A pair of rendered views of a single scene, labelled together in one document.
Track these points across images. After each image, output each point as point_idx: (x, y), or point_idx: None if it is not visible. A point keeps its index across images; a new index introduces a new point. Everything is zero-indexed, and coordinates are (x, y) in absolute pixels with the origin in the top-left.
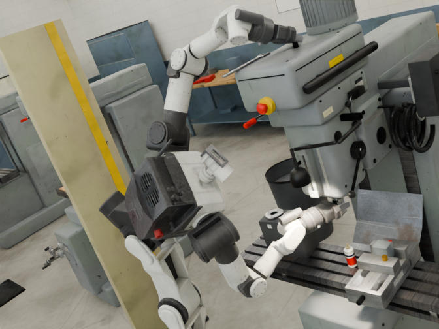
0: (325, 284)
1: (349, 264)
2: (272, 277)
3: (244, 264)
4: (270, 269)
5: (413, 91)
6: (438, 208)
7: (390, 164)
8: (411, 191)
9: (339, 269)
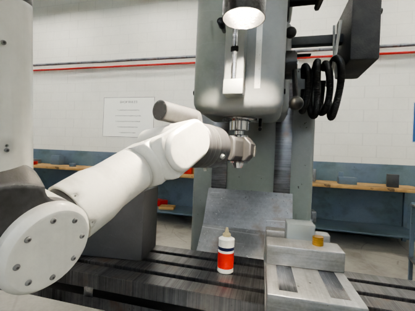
0: (181, 306)
1: (224, 268)
2: (58, 297)
3: (30, 95)
4: (108, 202)
5: (352, 25)
6: (306, 213)
7: (260, 155)
8: (279, 190)
9: (205, 277)
